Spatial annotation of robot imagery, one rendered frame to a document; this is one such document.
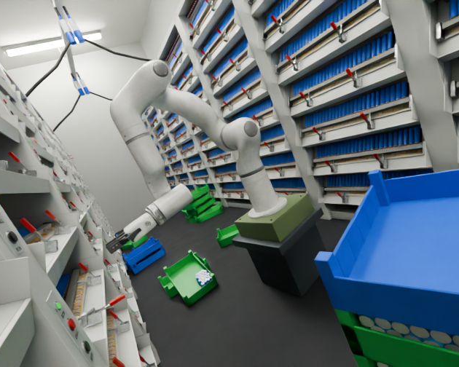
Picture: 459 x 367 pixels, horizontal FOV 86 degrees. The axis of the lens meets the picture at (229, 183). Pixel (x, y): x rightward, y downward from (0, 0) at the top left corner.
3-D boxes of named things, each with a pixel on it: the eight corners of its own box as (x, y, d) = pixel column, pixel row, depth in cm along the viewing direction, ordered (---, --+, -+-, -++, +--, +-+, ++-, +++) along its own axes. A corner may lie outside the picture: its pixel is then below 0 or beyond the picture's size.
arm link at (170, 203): (150, 202, 94) (154, 202, 86) (178, 183, 100) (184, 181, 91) (163, 220, 96) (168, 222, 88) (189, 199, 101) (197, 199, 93)
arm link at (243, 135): (253, 168, 120) (233, 122, 116) (279, 163, 104) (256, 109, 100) (234, 179, 114) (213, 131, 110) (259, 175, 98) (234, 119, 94)
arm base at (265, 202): (271, 198, 127) (256, 165, 124) (295, 199, 110) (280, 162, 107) (242, 216, 120) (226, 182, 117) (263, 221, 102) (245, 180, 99)
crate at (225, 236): (253, 222, 204) (249, 214, 203) (256, 231, 184) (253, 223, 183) (220, 237, 206) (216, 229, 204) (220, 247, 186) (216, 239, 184)
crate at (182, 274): (218, 284, 142) (214, 274, 138) (188, 307, 133) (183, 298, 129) (194, 258, 165) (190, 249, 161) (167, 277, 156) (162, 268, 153)
